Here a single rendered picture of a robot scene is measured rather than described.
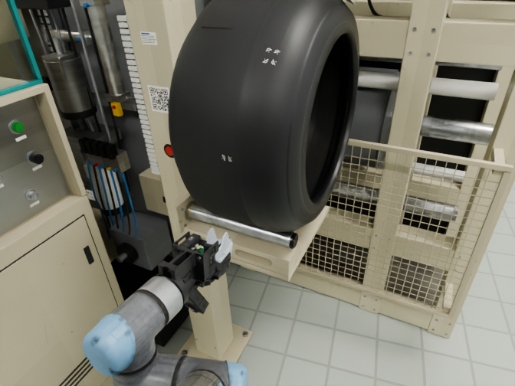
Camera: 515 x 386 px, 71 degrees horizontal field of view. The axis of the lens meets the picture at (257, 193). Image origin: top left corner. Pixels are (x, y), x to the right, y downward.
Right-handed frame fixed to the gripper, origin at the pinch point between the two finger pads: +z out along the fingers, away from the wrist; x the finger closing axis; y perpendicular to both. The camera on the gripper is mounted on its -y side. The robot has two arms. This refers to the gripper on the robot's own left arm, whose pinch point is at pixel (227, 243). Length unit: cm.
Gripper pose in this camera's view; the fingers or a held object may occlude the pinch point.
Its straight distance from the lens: 81.7
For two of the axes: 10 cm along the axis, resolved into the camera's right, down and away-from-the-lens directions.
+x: -8.9, -2.2, 3.9
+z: 4.5, -4.0, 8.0
